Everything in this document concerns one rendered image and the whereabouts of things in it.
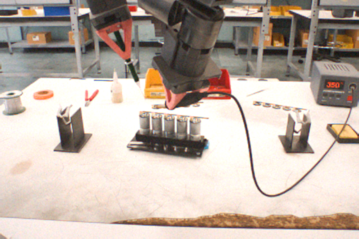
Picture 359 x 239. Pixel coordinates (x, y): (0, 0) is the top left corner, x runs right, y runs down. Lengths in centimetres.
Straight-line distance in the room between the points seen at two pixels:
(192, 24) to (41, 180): 39
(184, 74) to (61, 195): 29
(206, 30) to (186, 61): 6
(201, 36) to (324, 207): 34
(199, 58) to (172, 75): 5
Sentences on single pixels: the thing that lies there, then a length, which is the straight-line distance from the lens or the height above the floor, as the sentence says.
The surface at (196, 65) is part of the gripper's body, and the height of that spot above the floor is 97.
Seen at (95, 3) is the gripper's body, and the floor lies 105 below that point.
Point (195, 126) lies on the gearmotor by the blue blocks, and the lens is 66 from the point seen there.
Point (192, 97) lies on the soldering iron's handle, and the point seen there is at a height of 91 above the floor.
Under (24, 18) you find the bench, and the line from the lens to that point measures 334.
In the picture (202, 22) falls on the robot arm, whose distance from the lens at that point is 44.
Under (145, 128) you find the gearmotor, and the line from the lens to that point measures 69.
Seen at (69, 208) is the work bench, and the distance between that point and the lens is 56.
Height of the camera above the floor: 110
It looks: 23 degrees down
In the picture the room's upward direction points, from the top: straight up
